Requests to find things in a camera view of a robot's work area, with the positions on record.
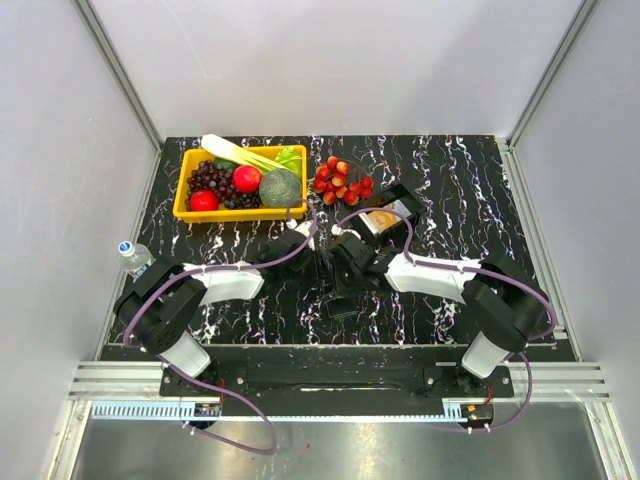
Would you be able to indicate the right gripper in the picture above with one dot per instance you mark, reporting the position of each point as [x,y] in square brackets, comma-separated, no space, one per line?
[339,286]

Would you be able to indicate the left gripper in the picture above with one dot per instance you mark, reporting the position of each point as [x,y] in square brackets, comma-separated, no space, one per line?
[310,254]

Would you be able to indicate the black card holder wallet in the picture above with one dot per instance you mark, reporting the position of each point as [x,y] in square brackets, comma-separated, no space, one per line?
[339,308]

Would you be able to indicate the black card box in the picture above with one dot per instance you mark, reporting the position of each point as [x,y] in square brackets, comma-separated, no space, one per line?
[397,233]

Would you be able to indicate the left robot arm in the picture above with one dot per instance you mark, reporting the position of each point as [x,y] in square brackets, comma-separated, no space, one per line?
[157,308]

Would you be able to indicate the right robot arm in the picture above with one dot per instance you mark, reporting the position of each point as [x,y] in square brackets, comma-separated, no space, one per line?
[492,293]

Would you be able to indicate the green cantaloupe melon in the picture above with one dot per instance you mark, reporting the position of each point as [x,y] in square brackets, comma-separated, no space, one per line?
[279,188]

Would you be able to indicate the red cherry bunch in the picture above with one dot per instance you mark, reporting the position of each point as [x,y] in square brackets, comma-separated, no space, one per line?
[337,180]

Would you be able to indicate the red apple upper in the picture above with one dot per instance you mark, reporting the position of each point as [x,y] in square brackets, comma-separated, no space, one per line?
[247,179]

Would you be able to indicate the red apple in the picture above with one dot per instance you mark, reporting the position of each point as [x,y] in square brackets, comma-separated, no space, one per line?
[204,200]
[247,179]

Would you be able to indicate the green lettuce leaf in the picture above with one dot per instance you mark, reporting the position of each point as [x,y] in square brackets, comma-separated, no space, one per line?
[289,159]

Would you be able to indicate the red apple lower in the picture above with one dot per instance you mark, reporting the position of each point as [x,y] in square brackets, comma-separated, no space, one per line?
[204,200]

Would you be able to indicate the green avocado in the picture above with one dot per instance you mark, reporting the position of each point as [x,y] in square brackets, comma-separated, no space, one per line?
[225,165]

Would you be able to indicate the purple grape bunch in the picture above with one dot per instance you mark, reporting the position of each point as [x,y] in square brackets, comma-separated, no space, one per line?
[207,177]

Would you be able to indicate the yellow plastic basket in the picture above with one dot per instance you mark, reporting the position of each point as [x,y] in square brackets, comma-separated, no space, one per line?
[190,161]

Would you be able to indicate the white green leek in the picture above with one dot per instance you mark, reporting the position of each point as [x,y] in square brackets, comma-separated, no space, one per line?
[222,148]

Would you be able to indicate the plastic water bottle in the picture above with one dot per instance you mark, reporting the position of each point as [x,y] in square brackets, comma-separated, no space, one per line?
[134,259]

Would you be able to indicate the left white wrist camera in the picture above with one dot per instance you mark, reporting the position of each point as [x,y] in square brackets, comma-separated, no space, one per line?
[307,229]

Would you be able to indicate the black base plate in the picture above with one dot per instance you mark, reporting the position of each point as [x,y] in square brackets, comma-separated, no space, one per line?
[346,381]

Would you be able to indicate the aluminium frame rail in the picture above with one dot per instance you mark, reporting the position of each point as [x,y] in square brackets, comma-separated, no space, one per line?
[551,381]

